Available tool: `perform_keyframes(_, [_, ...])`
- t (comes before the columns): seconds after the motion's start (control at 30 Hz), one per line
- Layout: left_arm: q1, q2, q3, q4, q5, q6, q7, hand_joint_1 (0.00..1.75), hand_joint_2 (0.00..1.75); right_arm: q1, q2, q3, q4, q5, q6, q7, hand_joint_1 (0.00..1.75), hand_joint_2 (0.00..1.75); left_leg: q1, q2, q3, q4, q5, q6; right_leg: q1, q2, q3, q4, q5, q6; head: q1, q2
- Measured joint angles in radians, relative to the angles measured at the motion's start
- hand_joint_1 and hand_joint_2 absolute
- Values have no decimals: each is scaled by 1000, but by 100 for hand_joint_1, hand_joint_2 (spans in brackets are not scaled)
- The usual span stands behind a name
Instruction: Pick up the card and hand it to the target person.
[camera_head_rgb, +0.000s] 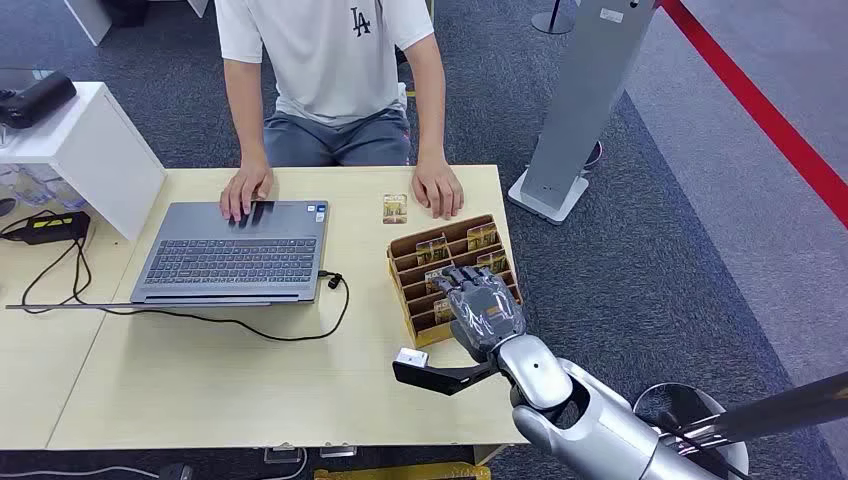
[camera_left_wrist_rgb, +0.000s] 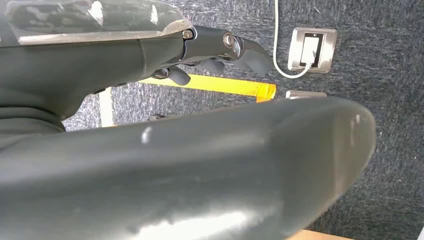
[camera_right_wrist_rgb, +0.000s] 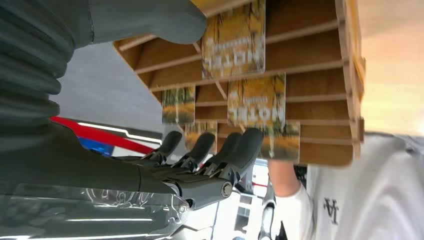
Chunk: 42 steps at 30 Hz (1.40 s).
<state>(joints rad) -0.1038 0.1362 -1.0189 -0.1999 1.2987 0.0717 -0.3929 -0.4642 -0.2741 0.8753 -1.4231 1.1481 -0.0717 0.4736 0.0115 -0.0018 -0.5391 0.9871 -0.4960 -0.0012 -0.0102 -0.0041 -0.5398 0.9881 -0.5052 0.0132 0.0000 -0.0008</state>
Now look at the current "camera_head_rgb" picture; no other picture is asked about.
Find person's left hand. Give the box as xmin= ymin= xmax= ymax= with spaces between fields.
xmin=411 ymin=158 xmax=465 ymax=221

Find white furniture panel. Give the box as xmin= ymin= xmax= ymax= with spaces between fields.
xmin=62 ymin=0 xmax=114 ymax=48

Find stanchion with round base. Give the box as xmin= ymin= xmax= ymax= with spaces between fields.
xmin=530 ymin=0 xmax=576 ymax=36

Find person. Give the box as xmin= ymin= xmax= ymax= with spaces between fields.
xmin=213 ymin=0 xmax=465 ymax=223

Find black power adapter, yellow labels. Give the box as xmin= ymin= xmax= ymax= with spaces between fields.
xmin=1 ymin=211 xmax=93 ymax=247

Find clear plastic packaging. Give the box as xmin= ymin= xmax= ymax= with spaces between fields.
xmin=0 ymin=164 xmax=89 ymax=213

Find grey laptop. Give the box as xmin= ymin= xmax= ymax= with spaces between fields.
xmin=5 ymin=200 xmax=331 ymax=311

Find black device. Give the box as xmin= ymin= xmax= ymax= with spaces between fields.
xmin=0 ymin=71 xmax=78 ymax=130

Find cardboard card holder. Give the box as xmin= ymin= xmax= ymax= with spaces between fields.
xmin=386 ymin=213 xmax=525 ymax=350

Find grey kiosk stand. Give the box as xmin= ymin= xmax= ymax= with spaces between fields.
xmin=508 ymin=0 xmax=664 ymax=227

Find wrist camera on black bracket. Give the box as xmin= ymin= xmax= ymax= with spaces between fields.
xmin=392 ymin=347 xmax=499 ymax=398

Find black laptop power cable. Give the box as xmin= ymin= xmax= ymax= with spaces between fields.
xmin=19 ymin=235 xmax=351 ymax=344

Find person's right hand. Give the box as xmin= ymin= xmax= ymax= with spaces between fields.
xmin=219 ymin=162 xmax=275 ymax=223

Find dark stanchion with chrome base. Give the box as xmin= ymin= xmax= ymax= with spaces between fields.
xmin=632 ymin=374 xmax=848 ymax=480

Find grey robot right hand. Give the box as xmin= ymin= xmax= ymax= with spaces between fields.
xmin=431 ymin=264 xmax=529 ymax=364

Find white cabinet box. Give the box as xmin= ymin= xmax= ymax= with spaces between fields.
xmin=0 ymin=82 xmax=168 ymax=242

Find white cable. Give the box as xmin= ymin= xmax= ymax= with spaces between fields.
xmin=0 ymin=466 xmax=162 ymax=480

